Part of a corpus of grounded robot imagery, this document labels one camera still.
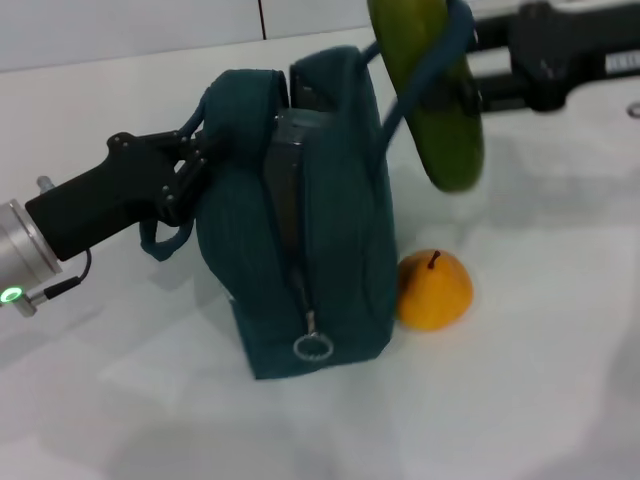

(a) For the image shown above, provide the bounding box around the orange pear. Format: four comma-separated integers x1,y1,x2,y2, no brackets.
397,248,474,332

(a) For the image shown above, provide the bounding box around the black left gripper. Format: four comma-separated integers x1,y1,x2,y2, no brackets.
24,129,210,262

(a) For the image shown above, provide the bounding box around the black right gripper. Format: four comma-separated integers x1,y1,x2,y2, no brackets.
467,2,640,114

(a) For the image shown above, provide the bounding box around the clear blue-rimmed food container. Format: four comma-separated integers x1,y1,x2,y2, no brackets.
262,74,341,256

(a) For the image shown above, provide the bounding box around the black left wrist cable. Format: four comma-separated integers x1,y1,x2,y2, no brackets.
44,248,92,301

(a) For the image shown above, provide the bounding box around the green cucumber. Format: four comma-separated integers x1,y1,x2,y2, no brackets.
367,0,487,194

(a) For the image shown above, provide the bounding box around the dark teal fabric bag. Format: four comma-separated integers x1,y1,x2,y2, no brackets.
138,0,479,381

